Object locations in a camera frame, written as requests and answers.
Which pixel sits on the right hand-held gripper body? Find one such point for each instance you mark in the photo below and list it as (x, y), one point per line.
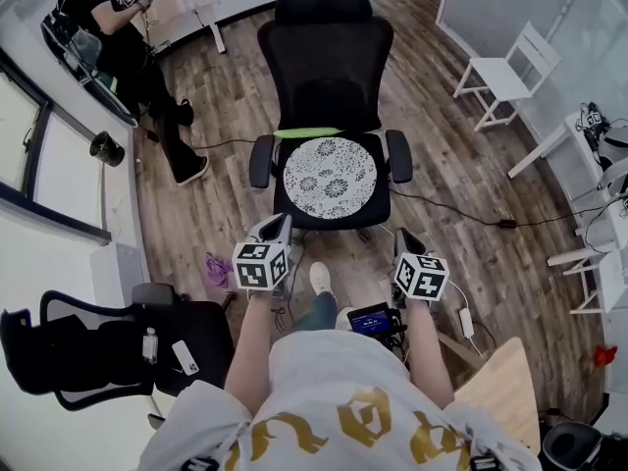
(422, 277)

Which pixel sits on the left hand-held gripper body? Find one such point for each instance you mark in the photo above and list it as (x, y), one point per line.
(255, 268)

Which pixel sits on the round floral white cushion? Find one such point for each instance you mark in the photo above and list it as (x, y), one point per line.
(329, 177)

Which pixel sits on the black mesh office chair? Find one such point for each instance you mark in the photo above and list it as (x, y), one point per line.
(326, 67)

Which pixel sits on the person's left forearm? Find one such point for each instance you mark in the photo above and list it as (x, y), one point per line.
(247, 356)

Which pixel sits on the person's right forearm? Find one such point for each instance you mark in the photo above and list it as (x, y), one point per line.
(426, 356)

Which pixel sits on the white folding chair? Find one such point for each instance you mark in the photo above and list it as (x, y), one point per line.
(512, 74)

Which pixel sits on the purple cloth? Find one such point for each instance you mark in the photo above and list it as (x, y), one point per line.
(218, 269)

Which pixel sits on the person's white shoe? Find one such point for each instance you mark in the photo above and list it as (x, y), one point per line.
(320, 277)
(343, 318)

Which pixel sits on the white power adapter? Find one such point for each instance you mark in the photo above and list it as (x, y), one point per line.
(466, 323)

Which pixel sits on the black screen device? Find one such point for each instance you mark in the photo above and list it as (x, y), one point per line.
(370, 321)

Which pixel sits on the person's blue jeans leg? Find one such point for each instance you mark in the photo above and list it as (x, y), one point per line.
(321, 312)

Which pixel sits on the black power brick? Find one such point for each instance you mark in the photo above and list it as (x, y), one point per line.
(507, 223)

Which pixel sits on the green flat strip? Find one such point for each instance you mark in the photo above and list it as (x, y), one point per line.
(306, 132)

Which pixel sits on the white smartphone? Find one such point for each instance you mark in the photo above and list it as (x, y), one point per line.
(186, 357)

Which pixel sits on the clear water bottle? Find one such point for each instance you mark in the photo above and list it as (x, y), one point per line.
(149, 346)

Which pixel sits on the white cabinet box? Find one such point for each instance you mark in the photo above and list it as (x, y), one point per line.
(118, 273)

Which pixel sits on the light wooden stool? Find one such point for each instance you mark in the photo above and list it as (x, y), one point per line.
(505, 390)

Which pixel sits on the white gold-print shirt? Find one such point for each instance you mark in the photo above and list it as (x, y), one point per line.
(338, 400)

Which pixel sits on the black pot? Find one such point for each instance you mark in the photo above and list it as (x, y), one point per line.
(105, 147)

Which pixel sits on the white side table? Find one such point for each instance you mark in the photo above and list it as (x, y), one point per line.
(584, 184)

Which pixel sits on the red small object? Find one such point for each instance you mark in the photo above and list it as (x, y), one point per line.
(605, 355)

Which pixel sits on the spare gripper on table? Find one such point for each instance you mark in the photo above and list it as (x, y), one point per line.
(592, 118)

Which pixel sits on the white headset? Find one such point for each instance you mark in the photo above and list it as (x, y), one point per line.
(617, 155)

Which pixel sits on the white desk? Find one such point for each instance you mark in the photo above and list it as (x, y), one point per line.
(196, 3)

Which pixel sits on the white stool frame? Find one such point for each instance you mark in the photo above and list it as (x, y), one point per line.
(576, 273)

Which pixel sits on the black grey-frame office chair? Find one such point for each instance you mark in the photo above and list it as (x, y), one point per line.
(103, 341)

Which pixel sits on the black window frame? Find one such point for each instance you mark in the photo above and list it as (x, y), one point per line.
(44, 116)

